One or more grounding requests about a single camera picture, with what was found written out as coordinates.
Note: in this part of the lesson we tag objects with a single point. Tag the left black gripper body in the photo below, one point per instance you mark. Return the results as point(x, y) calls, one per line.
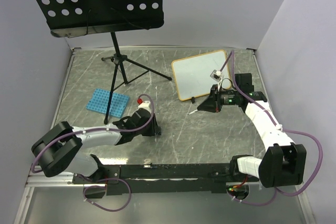
point(147, 131)

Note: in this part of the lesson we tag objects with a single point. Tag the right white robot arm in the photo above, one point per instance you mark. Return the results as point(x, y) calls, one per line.
point(283, 163)

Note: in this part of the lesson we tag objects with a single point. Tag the yellow framed whiteboard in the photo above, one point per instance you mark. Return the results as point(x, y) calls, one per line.
point(192, 74)

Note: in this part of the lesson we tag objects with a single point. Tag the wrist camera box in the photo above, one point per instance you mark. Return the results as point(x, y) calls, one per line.
point(216, 75)
point(144, 104)

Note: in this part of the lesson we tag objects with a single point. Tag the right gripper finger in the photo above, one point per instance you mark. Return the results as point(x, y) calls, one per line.
point(208, 105)
point(212, 97)

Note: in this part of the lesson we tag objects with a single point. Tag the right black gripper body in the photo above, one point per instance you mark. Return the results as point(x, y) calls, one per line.
point(224, 97)

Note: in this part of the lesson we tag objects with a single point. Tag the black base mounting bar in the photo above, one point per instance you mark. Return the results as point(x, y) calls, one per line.
point(159, 178)

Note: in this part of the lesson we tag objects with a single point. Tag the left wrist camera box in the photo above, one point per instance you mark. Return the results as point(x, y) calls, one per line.
point(144, 104)

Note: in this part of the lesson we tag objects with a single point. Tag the black perforated music stand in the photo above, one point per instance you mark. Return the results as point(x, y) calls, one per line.
point(77, 18)

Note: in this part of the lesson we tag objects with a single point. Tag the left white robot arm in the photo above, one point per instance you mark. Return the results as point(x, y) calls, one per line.
point(59, 150)

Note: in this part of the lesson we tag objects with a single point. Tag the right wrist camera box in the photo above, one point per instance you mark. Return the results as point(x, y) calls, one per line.
point(216, 75)

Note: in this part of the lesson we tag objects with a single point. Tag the blue studded building plate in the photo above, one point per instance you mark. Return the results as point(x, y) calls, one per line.
point(99, 103)

